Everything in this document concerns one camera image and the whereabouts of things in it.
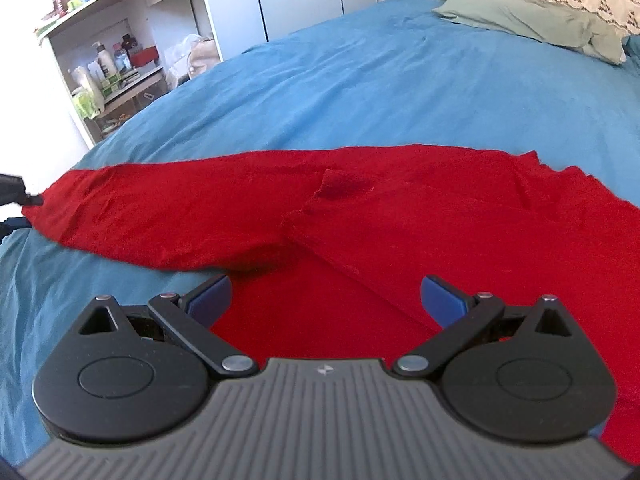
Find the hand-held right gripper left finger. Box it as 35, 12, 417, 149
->
76, 274, 259, 377

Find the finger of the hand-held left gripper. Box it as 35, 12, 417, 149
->
0, 217, 29, 242
0, 172, 45, 207

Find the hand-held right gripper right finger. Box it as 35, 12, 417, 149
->
392, 274, 577, 376

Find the red knit garment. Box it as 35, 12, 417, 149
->
22, 143, 640, 453

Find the green packet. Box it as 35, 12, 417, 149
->
71, 87, 101, 121

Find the white lotion bottle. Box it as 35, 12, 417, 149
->
94, 40, 117, 81

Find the red box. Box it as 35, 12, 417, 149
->
130, 45, 160, 67

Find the beige plastic bag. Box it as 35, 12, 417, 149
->
166, 33, 224, 92

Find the blue bed sheet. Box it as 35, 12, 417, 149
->
0, 0, 640, 467

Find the green pillow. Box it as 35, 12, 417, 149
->
432, 0, 629, 66

